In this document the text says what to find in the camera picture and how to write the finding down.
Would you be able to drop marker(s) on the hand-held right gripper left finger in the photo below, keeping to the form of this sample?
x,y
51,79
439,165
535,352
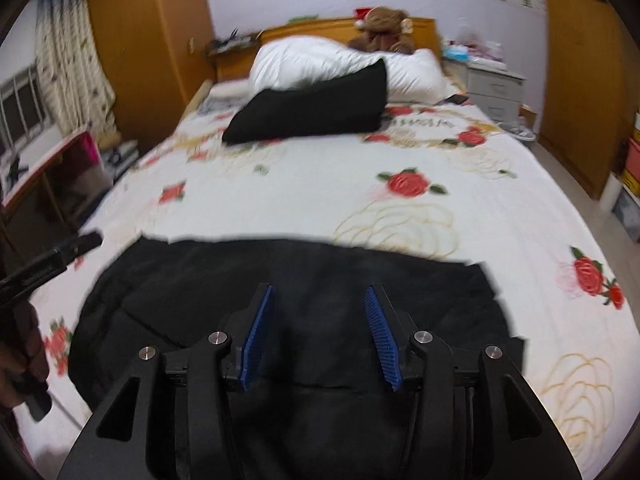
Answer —
x,y
257,340

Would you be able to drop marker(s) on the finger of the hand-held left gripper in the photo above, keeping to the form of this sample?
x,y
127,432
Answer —
x,y
77,249

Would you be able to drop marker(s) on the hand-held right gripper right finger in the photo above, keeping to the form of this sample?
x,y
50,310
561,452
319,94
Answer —
x,y
382,340

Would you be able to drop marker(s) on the black pants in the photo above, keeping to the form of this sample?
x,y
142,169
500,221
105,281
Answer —
x,y
320,280

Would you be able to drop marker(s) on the person's left hand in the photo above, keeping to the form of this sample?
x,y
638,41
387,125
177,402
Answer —
x,y
37,355

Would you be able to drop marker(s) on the desk with pink edge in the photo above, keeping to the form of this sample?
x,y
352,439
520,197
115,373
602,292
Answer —
x,y
50,160

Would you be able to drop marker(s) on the bed with floral sheet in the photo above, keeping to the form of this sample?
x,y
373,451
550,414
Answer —
x,y
300,185

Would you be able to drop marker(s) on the patterned curtain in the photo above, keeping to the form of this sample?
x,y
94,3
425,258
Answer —
x,y
75,60

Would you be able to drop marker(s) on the wooden wardrobe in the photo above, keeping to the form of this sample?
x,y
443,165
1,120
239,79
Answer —
x,y
150,35

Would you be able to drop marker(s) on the black pillow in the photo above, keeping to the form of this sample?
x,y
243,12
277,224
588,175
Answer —
x,y
310,110

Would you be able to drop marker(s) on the white slipper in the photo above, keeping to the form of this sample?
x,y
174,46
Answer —
x,y
520,131

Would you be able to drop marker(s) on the black phone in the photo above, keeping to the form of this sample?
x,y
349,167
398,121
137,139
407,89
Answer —
x,y
455,99

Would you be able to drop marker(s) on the dark small clutter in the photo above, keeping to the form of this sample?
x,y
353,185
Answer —
x,y
230,42

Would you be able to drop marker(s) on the white nightstand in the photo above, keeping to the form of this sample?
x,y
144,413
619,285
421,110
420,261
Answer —
x,y
495,87

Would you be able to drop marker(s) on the white duvet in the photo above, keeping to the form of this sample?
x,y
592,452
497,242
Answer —
x,y
300,62

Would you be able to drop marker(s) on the stack of colourful boxes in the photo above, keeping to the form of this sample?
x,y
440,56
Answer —
x,y
627,175

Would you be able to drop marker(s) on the pile of toiletries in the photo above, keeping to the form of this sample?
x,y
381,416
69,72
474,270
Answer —
x,y
472,47

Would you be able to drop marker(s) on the brown teddy bear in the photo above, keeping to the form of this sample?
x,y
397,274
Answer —
x,y
382,25

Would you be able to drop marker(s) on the wooden headboard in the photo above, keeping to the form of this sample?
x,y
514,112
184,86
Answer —
x,y
320,27

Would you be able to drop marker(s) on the wooden door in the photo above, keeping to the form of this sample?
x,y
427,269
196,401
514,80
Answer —
x,y
580,85

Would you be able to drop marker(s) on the window with white frame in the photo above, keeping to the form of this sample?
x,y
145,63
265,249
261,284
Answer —
x,y
20,105

